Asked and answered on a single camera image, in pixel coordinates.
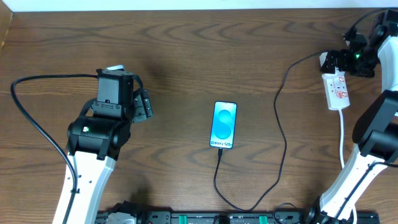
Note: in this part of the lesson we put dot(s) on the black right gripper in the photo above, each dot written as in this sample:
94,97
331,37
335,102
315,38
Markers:
337,60

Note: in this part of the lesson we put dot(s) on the white power strip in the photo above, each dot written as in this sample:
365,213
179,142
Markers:
336,91

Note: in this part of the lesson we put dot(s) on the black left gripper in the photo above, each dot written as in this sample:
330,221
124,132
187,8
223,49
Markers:
143,106

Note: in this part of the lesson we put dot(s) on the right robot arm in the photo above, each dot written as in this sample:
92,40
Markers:
374,134

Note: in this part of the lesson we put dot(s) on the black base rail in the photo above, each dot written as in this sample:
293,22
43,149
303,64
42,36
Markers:
124,213

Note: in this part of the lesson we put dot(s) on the blue screen smartphone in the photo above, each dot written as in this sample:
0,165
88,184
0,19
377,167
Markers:
223,125

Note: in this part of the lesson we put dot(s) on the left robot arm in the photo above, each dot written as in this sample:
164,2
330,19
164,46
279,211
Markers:
95,139

